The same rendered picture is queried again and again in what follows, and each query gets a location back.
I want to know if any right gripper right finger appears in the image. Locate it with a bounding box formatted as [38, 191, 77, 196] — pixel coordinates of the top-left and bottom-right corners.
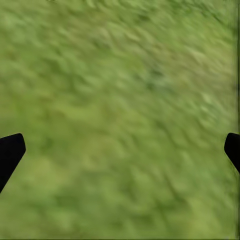
[224, 133, 240, 173]

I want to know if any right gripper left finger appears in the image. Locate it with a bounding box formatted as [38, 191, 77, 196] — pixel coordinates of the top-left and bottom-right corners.
[0, 133, 26, 193]

